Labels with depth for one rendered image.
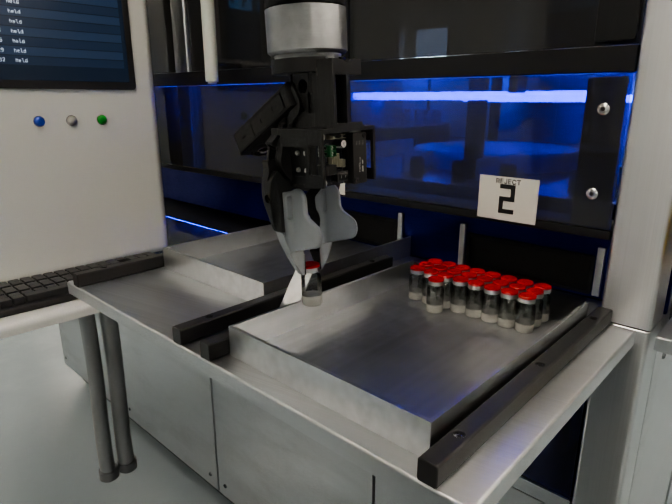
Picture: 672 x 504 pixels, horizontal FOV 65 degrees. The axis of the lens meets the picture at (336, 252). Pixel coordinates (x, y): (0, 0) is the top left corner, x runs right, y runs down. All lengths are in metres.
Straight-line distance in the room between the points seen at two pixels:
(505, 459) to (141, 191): 1.01
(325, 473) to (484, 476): 0.81
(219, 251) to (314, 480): 0.57
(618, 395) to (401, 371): 0.33
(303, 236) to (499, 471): 0.27
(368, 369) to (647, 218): 0.37
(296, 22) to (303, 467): 0.99
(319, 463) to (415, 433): 0.79
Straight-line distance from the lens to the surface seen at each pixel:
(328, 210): 0.56
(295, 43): 0.50
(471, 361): 0.59
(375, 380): 0.54
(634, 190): 0.71
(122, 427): 1.56
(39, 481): 2.03
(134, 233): 1.28
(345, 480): 1.18
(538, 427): 0.51
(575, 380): 0.60
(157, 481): 1.89
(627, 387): 0.78
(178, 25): 1.31
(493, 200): 0.77
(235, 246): 1.00
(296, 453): 1.27
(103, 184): 1.24
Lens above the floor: 1.15
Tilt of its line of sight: 16 degrees down
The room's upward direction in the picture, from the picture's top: straight up
